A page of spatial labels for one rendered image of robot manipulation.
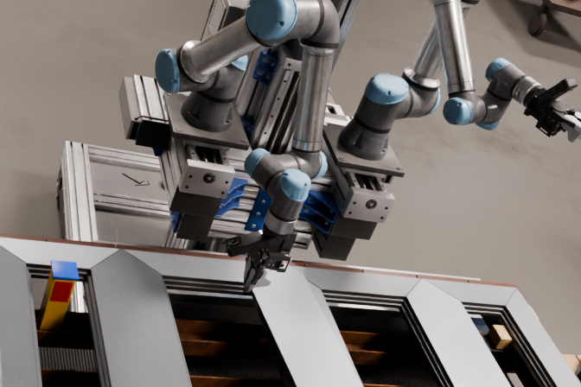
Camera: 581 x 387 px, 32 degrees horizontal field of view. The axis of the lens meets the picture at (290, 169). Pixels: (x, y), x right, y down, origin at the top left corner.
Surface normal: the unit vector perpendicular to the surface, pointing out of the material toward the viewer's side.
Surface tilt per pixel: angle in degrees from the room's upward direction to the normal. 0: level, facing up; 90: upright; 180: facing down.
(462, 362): 0
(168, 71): 96
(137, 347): 0
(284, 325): 0
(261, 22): 84
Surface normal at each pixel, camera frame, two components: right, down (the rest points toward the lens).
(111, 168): 0.33, -0.81
